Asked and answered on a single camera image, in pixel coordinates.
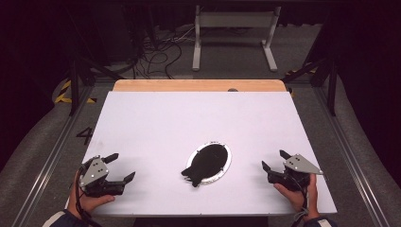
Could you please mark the oval silver picture frame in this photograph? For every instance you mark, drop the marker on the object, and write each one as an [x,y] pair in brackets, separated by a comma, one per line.
[208,164]

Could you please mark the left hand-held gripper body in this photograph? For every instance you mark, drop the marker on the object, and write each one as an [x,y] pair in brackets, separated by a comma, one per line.
[94,172]

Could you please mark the white metal stand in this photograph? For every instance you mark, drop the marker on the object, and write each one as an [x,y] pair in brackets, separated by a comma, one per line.
[235,19]

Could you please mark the aluminium floor rail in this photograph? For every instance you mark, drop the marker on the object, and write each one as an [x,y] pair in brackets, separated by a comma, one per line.
[350,164]
[47,170]

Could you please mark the black metal stand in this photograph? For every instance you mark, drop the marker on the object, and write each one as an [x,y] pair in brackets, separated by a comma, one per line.
[74,88]
[331,91]

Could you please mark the wooden table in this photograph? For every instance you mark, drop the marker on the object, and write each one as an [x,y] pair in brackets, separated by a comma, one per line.
[176,85]

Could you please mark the yellow black floor tape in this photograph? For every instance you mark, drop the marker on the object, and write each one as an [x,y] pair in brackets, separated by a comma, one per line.
[64,90]

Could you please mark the person's left hand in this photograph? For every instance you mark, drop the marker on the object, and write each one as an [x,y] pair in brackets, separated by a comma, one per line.
[90,203]

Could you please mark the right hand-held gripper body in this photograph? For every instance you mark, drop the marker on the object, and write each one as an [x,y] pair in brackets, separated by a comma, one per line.
[301,165]

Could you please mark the small grey table knob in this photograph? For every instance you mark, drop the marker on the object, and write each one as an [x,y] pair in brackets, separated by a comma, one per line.
[232,90]

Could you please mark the person's right hand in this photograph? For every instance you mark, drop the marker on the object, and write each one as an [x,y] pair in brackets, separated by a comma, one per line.
[296,198]

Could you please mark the white table board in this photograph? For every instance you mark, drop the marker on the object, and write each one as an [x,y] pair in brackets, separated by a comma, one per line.
[164,126]

